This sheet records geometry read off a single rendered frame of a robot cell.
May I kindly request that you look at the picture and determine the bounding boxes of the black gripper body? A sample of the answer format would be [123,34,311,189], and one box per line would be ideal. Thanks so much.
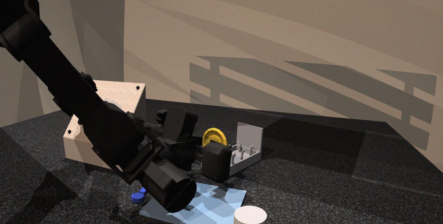
[153,124,232,183]

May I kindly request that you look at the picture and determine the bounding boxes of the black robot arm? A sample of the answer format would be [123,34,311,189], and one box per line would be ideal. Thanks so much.
[0,0,198,213]

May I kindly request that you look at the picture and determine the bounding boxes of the grey dish rack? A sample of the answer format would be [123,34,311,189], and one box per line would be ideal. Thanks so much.
[229,122,264,176]

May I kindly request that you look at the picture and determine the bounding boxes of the light blue flat square mat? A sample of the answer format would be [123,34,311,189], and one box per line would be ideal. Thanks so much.
[139,183,247,224]

